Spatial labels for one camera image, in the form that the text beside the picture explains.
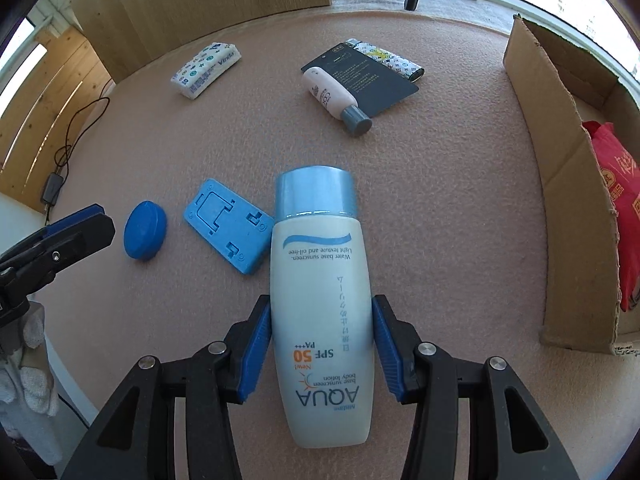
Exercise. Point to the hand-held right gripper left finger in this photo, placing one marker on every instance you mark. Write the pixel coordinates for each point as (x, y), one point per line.
(255, 350)

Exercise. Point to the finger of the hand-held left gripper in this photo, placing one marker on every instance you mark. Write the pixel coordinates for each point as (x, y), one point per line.
(75, 217)
(85, 245)

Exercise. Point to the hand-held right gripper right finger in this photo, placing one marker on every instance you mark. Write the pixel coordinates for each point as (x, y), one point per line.
(387, 350)

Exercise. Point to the white sunscreen bottle blue cap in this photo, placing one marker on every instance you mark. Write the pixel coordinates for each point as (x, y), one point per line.
(320, 270)

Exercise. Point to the cardboard box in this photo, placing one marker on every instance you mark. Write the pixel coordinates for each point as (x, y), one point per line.
(565, 185)

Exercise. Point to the small white bottle grey cap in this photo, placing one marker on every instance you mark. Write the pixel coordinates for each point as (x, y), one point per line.
(330, 95)

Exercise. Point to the dark printed card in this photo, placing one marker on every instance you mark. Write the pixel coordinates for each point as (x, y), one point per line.
(365, 80)

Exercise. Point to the red snack bag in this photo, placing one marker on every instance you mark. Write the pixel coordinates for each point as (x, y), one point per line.
(620, 185)

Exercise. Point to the patterned slim packet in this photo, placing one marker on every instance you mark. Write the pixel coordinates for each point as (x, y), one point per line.
(372, 52)

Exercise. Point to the person's left hand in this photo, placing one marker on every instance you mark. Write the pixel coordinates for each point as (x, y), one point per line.
(30, 380)

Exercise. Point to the black power adapter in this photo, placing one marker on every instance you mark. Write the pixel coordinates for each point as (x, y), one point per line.
(52, 187)

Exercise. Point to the blue round lid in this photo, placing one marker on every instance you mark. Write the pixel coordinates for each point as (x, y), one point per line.
(145, 230)

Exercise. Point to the blue plastic phone stand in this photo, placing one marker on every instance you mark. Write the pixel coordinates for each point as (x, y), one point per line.
(250, 255)

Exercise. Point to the wooden slat panel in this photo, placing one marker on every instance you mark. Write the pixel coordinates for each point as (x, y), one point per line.
(45, 125)

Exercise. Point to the patterned tissue packet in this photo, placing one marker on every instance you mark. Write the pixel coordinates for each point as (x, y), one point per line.
(205, 70)

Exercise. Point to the large wooden board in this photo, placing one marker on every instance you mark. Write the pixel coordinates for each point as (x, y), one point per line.
(200, 0)

